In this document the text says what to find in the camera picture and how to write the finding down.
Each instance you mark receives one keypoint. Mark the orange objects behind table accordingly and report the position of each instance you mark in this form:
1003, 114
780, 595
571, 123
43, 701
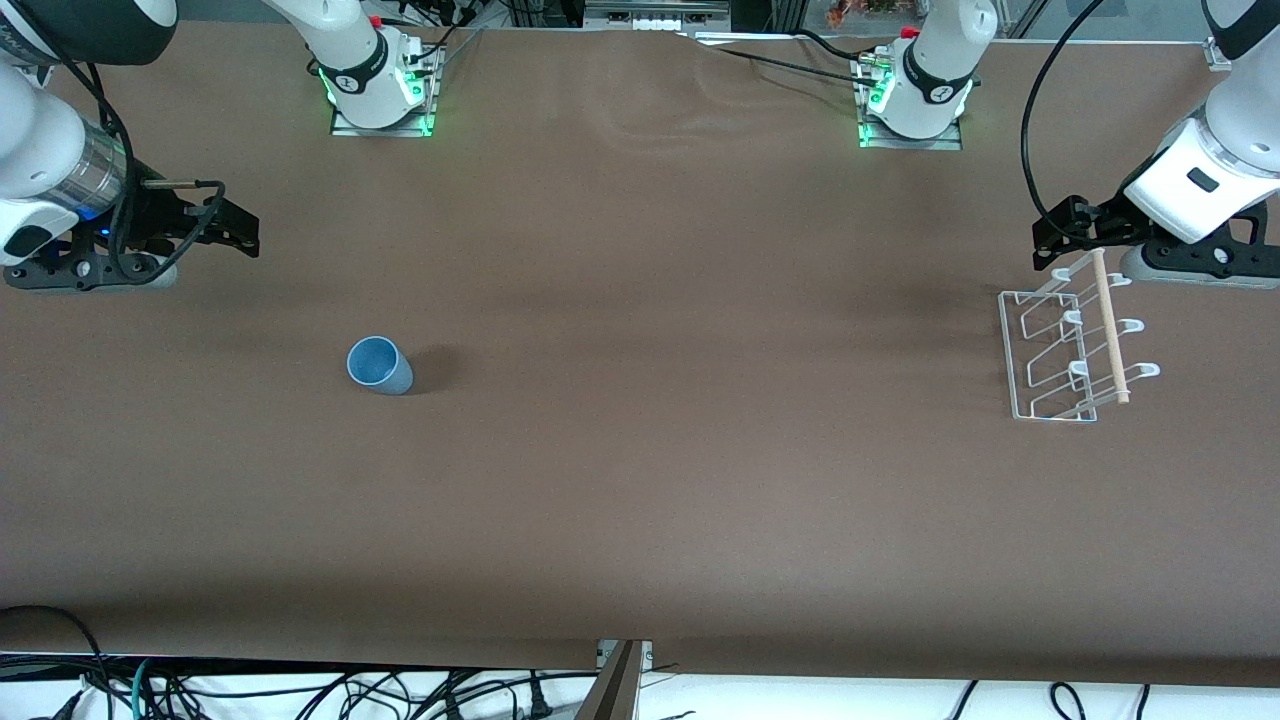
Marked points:
860, 10

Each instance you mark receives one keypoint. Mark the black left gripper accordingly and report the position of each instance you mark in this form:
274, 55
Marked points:
1108, 222

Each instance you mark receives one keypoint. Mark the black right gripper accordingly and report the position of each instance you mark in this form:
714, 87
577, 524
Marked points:
160, 217

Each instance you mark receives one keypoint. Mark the white power strip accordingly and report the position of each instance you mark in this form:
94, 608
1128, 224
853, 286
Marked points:
655, 15

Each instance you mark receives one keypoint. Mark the blue plastic cup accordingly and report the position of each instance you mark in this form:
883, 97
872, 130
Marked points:
380, 365

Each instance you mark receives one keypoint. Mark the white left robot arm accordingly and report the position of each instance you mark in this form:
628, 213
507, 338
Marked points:
1230, 110

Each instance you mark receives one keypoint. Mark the brown table cover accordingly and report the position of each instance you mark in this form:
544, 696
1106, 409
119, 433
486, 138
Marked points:
700, 420

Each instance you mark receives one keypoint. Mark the metal table frame bracket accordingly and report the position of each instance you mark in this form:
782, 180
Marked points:
615, 690

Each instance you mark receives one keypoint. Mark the silver corner bracket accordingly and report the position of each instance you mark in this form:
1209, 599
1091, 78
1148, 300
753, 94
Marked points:
1217, 55

